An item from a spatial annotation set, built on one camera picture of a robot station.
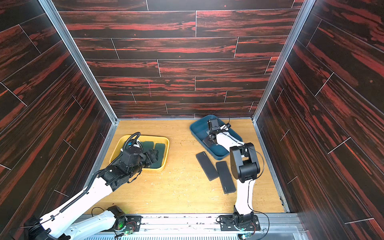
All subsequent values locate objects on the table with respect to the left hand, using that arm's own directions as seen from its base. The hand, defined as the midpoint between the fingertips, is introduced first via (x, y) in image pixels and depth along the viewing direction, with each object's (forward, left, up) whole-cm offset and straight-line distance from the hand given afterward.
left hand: (154, 154), depth 78 cm
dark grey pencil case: (+3, -29, -18) cm, 34 cm away
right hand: (+25, -37, -12) cm, 46 cm away
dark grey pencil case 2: (-4, -40, -18) cm, 44 cm away
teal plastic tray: (+35, -24, -19) cm, 47 cm away
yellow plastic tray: (+21, +6, -14) cm, 26 cm away
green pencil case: (+16, +2, -17) cm, 24 cm away
